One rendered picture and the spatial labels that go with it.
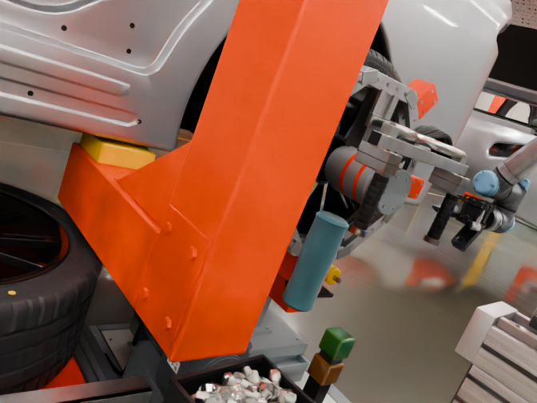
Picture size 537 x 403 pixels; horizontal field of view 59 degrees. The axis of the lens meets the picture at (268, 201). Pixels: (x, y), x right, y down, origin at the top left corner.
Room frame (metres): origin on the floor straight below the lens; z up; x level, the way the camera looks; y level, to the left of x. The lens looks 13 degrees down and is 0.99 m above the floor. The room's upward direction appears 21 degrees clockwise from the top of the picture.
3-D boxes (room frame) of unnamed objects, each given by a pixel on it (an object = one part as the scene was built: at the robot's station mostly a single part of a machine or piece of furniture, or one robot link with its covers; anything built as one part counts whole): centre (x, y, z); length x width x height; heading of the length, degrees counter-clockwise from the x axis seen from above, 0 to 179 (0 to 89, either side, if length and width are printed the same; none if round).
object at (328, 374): (0.74, -0.19, 0.59); 0.04 x 0.04 x 0.04; 44
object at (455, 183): (1.34, -0.44, 0.93); 0.09 x 0.05 x 0.05; 44
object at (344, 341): (0.74, -0.19, 0.64); 0.04 x 0.04 x 0.04; 44
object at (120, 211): (1.05, 0.28, 0.69); 0.52 x 0.17 x 0.35; 44
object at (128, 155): (1.17, 0.40, 0.71); 0.14 x 0.14 x 0.05; 44
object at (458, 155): (1.35, -0.33, 1.03); 0.19 x 0.18 x 0.11; 44
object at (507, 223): (1.56, -0.71, 0.85); 0.11 x 0.08 x 0.09; 134
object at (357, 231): (1.08, -0.22, 0.83); 0.04 x 0.04 x 0.16
